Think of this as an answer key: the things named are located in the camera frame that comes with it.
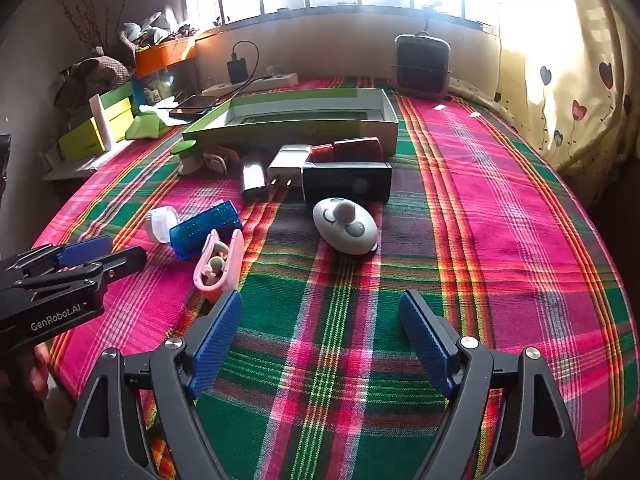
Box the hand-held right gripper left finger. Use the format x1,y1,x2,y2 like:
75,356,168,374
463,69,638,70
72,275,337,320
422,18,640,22
59,289,244,480

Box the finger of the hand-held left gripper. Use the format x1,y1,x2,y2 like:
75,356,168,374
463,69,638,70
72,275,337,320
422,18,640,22
0,235,114,275
11,246,149,294

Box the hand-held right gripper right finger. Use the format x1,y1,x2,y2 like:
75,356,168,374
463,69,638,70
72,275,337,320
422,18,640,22
398,289,585,480

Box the white round bulb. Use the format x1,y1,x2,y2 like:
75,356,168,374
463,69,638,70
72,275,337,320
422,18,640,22
146,207,178,244

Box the pink earpiece case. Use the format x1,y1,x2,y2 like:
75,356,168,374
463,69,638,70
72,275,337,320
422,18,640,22
193,229,245,303

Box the blue translucent usb device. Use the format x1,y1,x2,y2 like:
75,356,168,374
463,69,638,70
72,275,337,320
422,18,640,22
169,201,243,261

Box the green capped white holder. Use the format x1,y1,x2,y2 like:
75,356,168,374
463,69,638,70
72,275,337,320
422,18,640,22
170,141,202,176

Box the white egg-shaped device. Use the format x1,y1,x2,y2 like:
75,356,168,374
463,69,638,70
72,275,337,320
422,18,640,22
312,197,379,256

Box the pink ear hook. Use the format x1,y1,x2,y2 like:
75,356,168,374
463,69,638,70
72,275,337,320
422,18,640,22
200,145,241,173

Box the silver bar device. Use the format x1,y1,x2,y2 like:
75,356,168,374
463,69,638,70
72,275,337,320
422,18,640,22
241,156,267,200

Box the black power bank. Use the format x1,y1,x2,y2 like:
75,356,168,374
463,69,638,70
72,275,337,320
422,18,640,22
301,161,393,204

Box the white charger adapter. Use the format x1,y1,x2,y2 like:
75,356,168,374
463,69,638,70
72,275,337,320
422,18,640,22
267,145,313,191

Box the red pill bottle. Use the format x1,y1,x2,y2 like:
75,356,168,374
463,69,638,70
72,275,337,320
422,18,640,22
310,136,384,163

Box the green cardboard box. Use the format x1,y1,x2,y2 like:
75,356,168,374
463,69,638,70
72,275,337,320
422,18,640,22
181,88,400,157

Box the person's left hand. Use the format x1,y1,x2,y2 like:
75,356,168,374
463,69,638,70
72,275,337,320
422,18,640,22
20,345,52,403

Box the white flat board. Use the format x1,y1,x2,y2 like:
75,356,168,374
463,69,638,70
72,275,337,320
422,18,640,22
42,150,108,181

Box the yellow green cardboard carton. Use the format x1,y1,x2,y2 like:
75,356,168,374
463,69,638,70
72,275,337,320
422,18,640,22
57,102,135,161

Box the white tube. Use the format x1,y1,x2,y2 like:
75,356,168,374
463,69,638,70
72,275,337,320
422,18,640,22
89,95,112,153

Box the green tissue pack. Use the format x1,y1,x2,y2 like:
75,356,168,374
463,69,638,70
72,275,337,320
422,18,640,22
125,110,171,140

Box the pink green plaid blanket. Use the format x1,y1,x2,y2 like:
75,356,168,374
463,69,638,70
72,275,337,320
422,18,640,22
32,75,628,480

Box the black smartphone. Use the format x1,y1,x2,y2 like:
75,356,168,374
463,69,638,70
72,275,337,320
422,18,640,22
169,94,221,120

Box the brown checkered cloth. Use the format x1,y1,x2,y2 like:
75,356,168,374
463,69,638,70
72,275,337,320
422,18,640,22
55,47,133,107

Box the orange lidded clear container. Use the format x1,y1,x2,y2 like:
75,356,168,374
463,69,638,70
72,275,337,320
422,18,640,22
132,36,198,106

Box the orange plastic bin with clutter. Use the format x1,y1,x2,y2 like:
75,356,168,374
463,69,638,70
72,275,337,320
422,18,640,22
119,10,201,50

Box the dried branches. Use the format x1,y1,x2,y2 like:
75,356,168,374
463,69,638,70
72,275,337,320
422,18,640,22
42,0,136,56

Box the white power strip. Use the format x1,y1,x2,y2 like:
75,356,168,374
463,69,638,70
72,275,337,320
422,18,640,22
201,73,299,97

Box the grey desktop fan heater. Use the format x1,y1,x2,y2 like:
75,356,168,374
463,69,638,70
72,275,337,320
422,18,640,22
391,31,453,100

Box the cream heart print curtain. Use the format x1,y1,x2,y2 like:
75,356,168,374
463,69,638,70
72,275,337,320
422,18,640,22
495,0,640,201

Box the black charging cable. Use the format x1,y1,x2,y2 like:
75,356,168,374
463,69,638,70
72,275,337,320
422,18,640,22
170,41,275,111

